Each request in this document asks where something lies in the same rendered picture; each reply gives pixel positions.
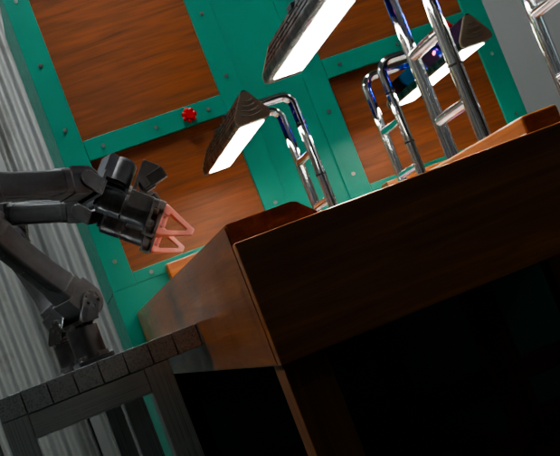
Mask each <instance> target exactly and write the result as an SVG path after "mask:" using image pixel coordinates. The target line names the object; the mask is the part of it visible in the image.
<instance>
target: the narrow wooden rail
mask: <svg viewBox="0 0 560 456"><path fill-rule="evenodd" d="M557 122H560V113H559V111H558V108H557V106H556V105H555V104H554V105H550V106H548V107H545V108H542V109H539V110H536V111H533V112H531V113H528V114H526V115H524V116H521V117H519V118H518V119H515V120H514V121H512V122H510V123H509V124H507V125H506V126H504V127H503V128H500V129H499V130H497V131H495V132H493V133H492V134H490V135H488V136H487V137H485V138H483V139H482V140H480V141H478V142H477V143H475V144H473V145H471V146H470V147H467V148H466V149H464V150H462V151H461V152H460V153H458V154H456V155H455V156H453V157H450V158H449V159H447V160H445V161H444V162H442V163H440V164H439V165H437V166H435V167H434V168H436V167H439V166H443V165H446V164H449V163H450V162H453V161H456V160H458V159H461V158H464V157H467V156H470V155H472V154H475V153H478V152H480V151H482V150H485V149H488V148H490V147H494V146H496V145H499V144H502V143H504V142H507V141H509V140H511V139H514V138H518V137H520V136H522V135H524V134H526V133H527V134H528V133H531V132H533V131H536V130H539V129H541V128H545V127H547V126H550V125H553V124H555V123H557ZM434 168H432V169H434ZM432 169H430V170H432Z"/></svg>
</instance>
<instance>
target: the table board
mask: <svg viewBox="0 0 560 456"><path fill-rule="evenodd" d="M233 250H234V253H235V255H236V258H237V261H238V262H239V265H240V267H241V270H242V274H243V277H244V278H245V281H246V283H247V286H248V289H249V291H250V293H251V295H252V300H253V302H254V305H255V307H256V309H257V312H258V314H259V317H260V319H261V323H262V325H263V328H264V330H265V333H266V335H267V338H268V340H269V342H270V345H271V349H272V352H273V354H274V356H275V358H276V361H277V364H278V365H279V366H285V365H287V364H289V363H292V362H294V361H297V360H299V359H301V358H303V357H306V356H309V355H312V354H314V353H317V352H318V351H321V350H323V349H326V348H328V347H332V346H334V345H336V344H339V343H341V342H344V341H346V340H349V339H350V338H353V337H357V336H359V335H362V334H364V333H365V332H368V331H370V330H373V329H375V328H379V327H381V326H383V325H386V324H388V323H391V322H393V321H396V320H397V319H400V318H404V317H406V316H409V315H411V314H413V313H415V312H418V311H420V310H422V309H426V308H429V307H430V306H433V305H435V304H438V303H440V302H443V301H445V300H447V299H451V298H453V297H456V296H458V295H460V294H462V293H465V292H467V291H470V290H473V289H476V288H477V287H480V286H482V285H485V284H487V283H490V282H492V281H494V280H498V279H500V278H503V277H505V276H508V275H509V274H512V273H514V272H517V271H521V270H523V269H525V268H527V267H529V266H532V265H534V264H537V263H539V262H541V261H545V260H547V259H550V258H552V257H555V256H556V255H559V254H560V122H557V123H555V124H553V125H550V126H547V127H545V128H541V129H539V130H536V131H533V132H531V133H528V134H526V135H524V136H521V137H518V138H514V139H511V140H509V141H507V142H504V143H502V144H499V145H496V146H494V147H490V148H488V149H485V150H482V151H480V152H478V153H475V154H472V155H470V156H467V157H464V158H461V159H458V160H456V161H453V162H450V163H449V164H446V165H443V166H439V167H436V168H434V169H432V170H429V171H427V172H424V173H421V174H419V175H417V176H413V177H410V178H407V179H405V180H403V181H400V182H398V183H395V184H392V185H389V186H386V187H383V188H381V189H378V190H375V191H374V192H371V193H368V194H366V195H361V196H359V197H357V198H354V199H352V200H349V201H346V202H344V203H342V204H338V205H335V206H332V207H330V208H328V209H325V210H323V211H320V212H317V213H315V214H311V215H309V216H306V217H303V218H300V219H298V220H296V221H293V222H291V223H286V224H284V225H282V226H279V227H277V228H274V229H271V230H269V231H267V232H264V233H260V234H257V235H255V236H252V237H250V238H248V239H245V240H242V241H240V242H236V243H235V244H234V245H233Z"/></svg>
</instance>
